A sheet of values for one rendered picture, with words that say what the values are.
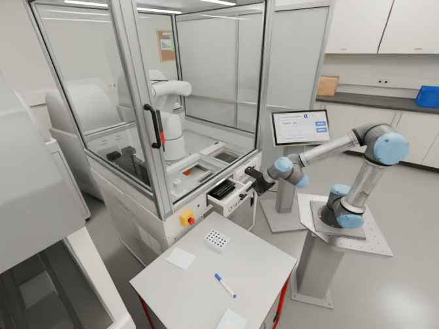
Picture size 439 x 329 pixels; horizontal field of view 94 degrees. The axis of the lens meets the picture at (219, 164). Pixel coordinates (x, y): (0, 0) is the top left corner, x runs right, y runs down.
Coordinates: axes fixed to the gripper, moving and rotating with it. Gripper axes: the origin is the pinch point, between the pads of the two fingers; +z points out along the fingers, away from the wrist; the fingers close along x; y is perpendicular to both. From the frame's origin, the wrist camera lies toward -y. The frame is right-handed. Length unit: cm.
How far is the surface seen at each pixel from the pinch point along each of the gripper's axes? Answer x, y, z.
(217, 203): -12.8, -5.2, 14.5
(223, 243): -28.4, 13.7, 11.6
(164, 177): -41, -30, -6
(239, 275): -35.8, 28.7, 4.5
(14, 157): -85, -33, -51
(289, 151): 90, -1, 16
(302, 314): 8, 96, 50
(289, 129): 84, -16, -2
